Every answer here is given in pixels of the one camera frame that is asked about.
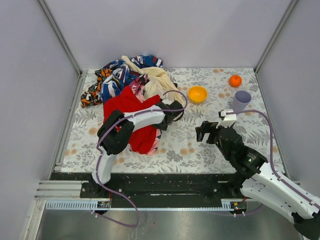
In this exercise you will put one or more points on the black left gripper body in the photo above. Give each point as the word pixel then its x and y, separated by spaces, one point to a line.
pixel 173 110

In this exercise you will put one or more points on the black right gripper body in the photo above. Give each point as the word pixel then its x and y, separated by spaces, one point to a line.
pixel 208 133

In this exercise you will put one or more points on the red cloth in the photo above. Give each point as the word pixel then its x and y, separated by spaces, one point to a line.
pixel 145 140

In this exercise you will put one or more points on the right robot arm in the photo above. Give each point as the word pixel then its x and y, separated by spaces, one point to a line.
pixel 257 179

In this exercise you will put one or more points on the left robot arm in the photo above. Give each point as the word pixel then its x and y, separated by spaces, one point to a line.
pixel 114 135

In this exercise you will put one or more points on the cream cloth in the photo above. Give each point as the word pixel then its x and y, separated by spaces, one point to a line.
pixel 159 80

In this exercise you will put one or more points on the pink navy patterned cloth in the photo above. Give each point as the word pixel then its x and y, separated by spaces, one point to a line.
pixel 138 88

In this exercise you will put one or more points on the blue white patterned cloth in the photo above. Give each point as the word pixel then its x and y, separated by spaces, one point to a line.
pixel 117 74

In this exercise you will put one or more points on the orange black patterned cloth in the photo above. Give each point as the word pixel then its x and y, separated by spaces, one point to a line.
pixel 92 96

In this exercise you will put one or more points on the yellow plastic bowl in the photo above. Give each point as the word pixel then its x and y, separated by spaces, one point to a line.
pixel 197 94

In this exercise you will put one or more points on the floral tablecloth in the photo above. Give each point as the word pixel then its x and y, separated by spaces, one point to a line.
pixel 178 151

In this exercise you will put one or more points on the lilac plastic cup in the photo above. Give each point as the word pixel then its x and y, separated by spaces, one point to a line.
pixel 240 100

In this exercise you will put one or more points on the orange fruit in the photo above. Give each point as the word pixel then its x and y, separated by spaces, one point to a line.
pixel 235 81

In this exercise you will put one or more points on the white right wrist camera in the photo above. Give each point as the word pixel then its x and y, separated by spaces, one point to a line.
pixel 227 118

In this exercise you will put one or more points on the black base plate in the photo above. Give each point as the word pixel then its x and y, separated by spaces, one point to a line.
pixel 131 186

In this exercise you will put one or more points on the grey cable duct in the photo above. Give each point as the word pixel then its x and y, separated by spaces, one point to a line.
pixel 153 203

